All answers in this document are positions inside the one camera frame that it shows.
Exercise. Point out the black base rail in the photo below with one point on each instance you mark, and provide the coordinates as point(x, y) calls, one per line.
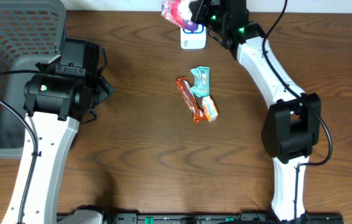
point(90, 214)

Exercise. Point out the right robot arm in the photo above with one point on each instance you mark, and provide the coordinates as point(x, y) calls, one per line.
point(291, 129)

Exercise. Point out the green tissue packet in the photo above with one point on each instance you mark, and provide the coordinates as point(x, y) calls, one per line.
point(201, 87)

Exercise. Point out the orange juice carton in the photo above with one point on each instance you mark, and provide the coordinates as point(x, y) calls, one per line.
point(209, 108)

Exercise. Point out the grey plastic mesh basket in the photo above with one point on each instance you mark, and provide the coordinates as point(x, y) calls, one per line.
point(30, 32)

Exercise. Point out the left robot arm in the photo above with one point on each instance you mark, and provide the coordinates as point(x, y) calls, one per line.
point(62, 90)

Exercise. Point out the orange snack bar wrapper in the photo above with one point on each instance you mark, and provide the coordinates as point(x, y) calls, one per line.
point(185, 89)

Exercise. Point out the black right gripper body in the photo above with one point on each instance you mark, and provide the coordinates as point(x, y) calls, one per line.
point(196, 12)

